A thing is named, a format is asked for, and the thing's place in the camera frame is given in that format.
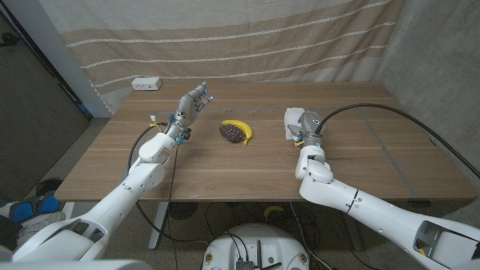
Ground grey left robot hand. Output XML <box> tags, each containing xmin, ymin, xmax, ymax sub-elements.
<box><xmin>164</xmin><ymin>81</ymin><xmax>215</xmax><ymax>146</ymax></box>

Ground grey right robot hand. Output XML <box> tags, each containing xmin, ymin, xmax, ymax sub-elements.
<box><xmin>286</xmin><ymin>109</ymin><xmax>328</xmax><ymax>149</ymax></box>

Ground white cloth napkin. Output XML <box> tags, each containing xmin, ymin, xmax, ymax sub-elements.
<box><xmin>283</xmin><ymin>106</ymin><xmax>307</xmax><ymax>141</ymax></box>

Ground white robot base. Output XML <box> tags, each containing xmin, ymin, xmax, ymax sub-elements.
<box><xmin>201</xmin><ymin>223</ymin><xmax>311</xmax><ymax>270</ymax></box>

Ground purple toy grapes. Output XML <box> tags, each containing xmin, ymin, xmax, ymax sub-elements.
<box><xmin>219</xmin><ymin>124</ymin><xmax>247</xmax><ymax>144</ymax></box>

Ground yellow banana on floor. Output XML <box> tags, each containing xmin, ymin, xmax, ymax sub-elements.
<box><xmin>263</xmin><ymin>205</ymin><xmax>285</xmax><ymax>221</ymax></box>

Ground white power strip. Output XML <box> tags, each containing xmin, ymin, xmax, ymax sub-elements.
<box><xmin>130</xmin><ymin>76</ymin><xmax>163</xmax><ymax>92</ymax></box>

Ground beige striped curtain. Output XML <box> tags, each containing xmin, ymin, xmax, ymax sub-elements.
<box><xmin>37</xmin><ymin>0</ymin><xmax>408</xmax><ymax>114</ymax></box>

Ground black round floor fan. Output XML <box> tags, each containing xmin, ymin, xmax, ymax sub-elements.
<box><xmin>168</xmin><ymin>201</ymin><xmax>199</xmax><ymax>221</ymax></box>

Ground white table leg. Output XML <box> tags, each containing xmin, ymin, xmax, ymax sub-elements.
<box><xmin>148</xmin><ymin>201</ymin><xmax>170</xmax><ymax>251</ymax></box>
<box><xmin>340</xmin><ymin>213</ymin><xmax>365</xmax><ymax>251</ymax></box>

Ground grey sneaker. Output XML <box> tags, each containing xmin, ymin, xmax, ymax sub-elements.
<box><xmin>16</xmin><ymin>211</ymin><xmax>65</xmax><ymax>245</ymax></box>

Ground white robot torso edge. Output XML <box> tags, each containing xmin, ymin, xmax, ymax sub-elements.
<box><xmin>0</xmin><ymin>259</ymin><xmax>153</xmax><ymax>270</ymax></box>

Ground blue and black shoe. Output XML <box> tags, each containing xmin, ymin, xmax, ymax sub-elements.
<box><xmin>9</xmin><ymin>190</ymin><xmax>61</xmax><ymax>225</ymax></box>

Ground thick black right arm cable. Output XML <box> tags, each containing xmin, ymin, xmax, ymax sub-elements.
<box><xmin>314</xmin><ymin>103</ymin><xmax>480</xmax><ymax>180</ymax></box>

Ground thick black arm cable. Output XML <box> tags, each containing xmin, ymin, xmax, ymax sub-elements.
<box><xmin>127</xmin><ymin>121</ymin><xmax>211</xmax><ymax>245</ymax></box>
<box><xmin>314</xmin><ymin>103</ymin><xmax>480</xmax><ymax>180</ymax></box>

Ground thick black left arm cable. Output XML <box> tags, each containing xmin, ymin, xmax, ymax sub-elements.
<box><xmin>127</xmin><ymin>121</ymin><xmax>211</xmax><ymax>245</ymax></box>

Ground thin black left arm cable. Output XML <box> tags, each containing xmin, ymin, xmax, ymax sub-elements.
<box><xmin>166</xmin><ymin>144</ymin><xmax>182</xmax><ymax>270</ymax></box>

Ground white door frame post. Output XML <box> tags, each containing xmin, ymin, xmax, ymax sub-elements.
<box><xmin>1</xmin><ymin>0</ymin><xmax>113</xmax><ymax>119</ymax></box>

